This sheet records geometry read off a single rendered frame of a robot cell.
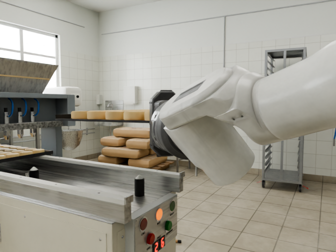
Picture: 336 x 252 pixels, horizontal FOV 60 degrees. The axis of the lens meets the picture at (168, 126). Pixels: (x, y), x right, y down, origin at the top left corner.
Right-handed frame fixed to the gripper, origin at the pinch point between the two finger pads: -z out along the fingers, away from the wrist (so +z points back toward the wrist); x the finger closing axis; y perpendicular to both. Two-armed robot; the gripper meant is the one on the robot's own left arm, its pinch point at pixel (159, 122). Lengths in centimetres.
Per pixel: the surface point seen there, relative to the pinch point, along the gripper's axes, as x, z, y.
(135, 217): -25.6, -16.6, 2.3
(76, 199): -21.9, -24.1, 17.0
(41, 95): 8, -86, 33
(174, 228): -36.1, -30.4, -12.4
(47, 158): -20, -79, 30
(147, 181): -23.4, -41.8, -6.3
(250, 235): -109, -158, -121
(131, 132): -43, -419, -60
